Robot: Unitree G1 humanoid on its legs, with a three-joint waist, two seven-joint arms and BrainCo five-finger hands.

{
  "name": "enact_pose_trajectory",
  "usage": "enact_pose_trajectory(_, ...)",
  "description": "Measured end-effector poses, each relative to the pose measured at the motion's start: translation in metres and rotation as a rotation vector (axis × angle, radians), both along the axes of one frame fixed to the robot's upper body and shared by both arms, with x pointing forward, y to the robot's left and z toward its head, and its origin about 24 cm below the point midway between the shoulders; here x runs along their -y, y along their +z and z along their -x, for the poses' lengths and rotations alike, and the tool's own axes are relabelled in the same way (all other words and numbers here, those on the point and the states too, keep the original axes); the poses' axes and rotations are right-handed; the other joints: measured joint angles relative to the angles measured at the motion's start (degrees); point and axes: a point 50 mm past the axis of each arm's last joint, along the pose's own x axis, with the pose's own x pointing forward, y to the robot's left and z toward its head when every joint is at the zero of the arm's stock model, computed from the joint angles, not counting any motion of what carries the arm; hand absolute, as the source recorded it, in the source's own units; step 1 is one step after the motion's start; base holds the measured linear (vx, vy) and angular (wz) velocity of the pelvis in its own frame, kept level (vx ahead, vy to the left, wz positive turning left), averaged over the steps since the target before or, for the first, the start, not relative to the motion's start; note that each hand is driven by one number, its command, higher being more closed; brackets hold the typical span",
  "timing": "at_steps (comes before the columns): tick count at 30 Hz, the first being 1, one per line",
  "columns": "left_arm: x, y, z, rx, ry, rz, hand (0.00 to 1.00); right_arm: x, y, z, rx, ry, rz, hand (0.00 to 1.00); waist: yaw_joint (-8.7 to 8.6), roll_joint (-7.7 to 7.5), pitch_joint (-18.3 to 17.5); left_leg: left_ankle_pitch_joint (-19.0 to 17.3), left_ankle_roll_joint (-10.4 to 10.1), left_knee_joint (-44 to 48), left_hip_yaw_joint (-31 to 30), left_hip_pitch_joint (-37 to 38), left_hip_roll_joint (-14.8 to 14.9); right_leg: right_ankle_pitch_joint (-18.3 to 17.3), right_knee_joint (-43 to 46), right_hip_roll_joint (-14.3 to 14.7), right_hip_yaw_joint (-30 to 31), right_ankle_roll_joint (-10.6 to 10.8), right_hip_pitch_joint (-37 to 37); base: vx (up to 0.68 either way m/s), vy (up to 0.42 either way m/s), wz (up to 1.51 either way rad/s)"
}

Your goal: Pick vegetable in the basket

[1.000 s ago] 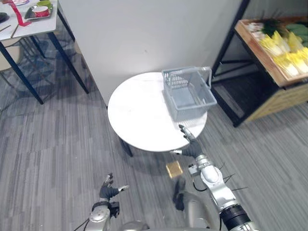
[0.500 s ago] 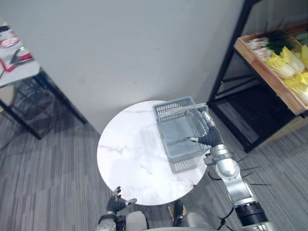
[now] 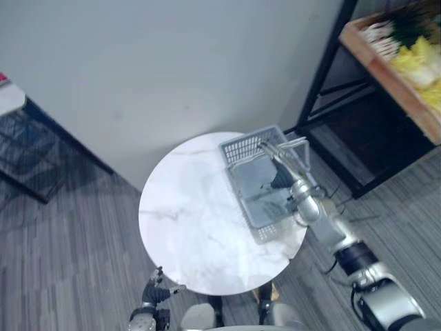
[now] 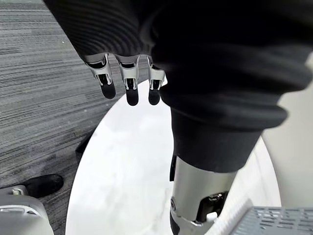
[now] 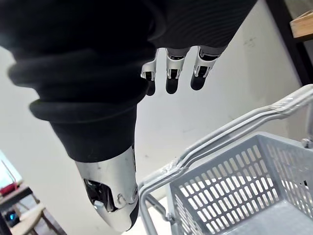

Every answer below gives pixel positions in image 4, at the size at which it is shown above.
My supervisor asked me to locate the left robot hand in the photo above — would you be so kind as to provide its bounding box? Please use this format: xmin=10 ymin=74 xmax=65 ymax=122
xmin=43 ymin=0 xmax=313 ymax=235

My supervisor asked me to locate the grey slotted plastic basket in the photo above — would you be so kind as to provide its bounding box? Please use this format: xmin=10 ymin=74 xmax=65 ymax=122
xmin=241 ymin=206 xmax=313 ymax=235

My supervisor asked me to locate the black table base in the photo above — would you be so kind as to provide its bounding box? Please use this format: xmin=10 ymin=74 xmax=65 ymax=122
xmin=75 ymin=133 xmax=95 ymax=158

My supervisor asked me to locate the dark robot foot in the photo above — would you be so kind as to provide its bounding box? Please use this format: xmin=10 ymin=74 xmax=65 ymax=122
xmin=23 ymin=174 xmax=65 ymax=199

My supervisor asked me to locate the silver robot leg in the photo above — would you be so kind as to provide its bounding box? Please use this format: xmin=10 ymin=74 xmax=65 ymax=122
xmin=0 ymin=185 xmax=55 ymax=235

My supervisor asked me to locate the white ribbed basket handle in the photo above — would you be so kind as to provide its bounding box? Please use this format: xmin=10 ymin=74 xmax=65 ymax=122
xmin=212 ymin=197 xmax=255 ymax=235

